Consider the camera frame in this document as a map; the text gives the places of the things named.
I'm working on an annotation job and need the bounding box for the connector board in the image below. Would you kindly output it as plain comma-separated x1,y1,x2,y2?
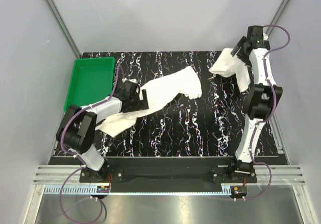
96,185,110,193
232,186,247,195

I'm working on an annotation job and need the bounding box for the green plastic tray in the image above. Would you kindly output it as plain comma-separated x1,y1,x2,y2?
64,57,115,110

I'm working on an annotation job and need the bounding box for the left connector board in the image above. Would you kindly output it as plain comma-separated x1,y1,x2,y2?
96,185,110,193

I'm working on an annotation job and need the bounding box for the small white towel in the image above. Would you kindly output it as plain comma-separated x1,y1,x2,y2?
209,48,251,92

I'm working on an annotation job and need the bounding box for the aluminium frame rail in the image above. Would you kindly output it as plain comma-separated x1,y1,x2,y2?
33,165,305,185

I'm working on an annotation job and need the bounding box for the right connector board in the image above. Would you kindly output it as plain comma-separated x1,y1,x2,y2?
232,186,247,195

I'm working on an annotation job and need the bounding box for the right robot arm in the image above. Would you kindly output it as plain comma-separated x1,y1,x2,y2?
226,25,283,182

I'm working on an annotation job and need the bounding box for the large white towel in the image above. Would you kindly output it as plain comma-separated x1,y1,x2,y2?
96,66,202,137

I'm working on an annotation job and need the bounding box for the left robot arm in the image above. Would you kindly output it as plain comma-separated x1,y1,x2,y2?
56,80,149,182

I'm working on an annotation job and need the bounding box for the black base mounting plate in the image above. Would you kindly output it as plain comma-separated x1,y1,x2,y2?
80,157,243,190

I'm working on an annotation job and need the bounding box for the grey slotted cable duct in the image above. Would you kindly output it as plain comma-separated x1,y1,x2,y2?
44,184,231,196

